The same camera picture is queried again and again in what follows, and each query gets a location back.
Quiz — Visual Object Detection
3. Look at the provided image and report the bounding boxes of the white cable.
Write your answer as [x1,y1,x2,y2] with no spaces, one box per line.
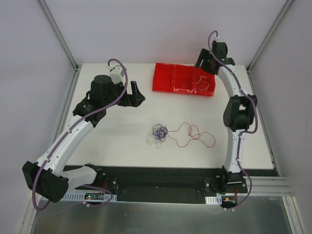
[196,75,211,91]

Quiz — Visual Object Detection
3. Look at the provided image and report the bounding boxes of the purple cable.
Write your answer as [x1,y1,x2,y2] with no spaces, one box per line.
[152,123,169,142]

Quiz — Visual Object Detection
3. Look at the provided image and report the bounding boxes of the red cable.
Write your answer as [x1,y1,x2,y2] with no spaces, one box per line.
[167,121,216,149]

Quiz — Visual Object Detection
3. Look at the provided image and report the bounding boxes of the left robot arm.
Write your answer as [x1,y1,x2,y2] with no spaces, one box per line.
[22,75,145,203]

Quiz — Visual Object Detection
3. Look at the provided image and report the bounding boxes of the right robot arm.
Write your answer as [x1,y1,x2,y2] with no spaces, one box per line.
[195,40,257,192]

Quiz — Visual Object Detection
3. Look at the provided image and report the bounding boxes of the red three-compartment bin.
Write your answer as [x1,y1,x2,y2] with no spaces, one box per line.
[152,63,216,97]

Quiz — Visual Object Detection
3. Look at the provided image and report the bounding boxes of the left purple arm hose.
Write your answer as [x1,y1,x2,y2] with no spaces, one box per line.
[32,58,129,212]

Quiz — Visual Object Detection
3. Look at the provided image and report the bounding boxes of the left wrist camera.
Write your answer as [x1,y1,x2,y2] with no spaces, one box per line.
[107,65,124,84]

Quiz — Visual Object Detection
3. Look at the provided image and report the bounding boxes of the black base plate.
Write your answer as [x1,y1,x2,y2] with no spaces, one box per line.
[74,165,253,203]

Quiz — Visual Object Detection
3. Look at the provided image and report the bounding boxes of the right aluminium frame post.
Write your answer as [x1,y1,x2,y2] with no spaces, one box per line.
[246,0,295,73]

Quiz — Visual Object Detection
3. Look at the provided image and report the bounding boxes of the aluminium frame post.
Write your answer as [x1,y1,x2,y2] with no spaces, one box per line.
[246,0,295,73]
[36,0,82,71]

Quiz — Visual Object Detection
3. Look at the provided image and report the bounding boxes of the left white cable duct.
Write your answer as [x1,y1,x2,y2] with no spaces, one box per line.
[60,192,117,203]

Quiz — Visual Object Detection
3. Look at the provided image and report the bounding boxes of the white cable duct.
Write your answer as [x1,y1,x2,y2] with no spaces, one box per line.
[60,192,117,203]
[205,196,222,205]

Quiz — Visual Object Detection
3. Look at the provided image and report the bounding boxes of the right white cable duct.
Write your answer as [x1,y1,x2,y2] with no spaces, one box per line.
[205,196,222,205]

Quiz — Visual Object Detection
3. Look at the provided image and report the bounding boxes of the left aluminium frame post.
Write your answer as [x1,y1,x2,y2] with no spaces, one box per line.
[36,0,82,71]

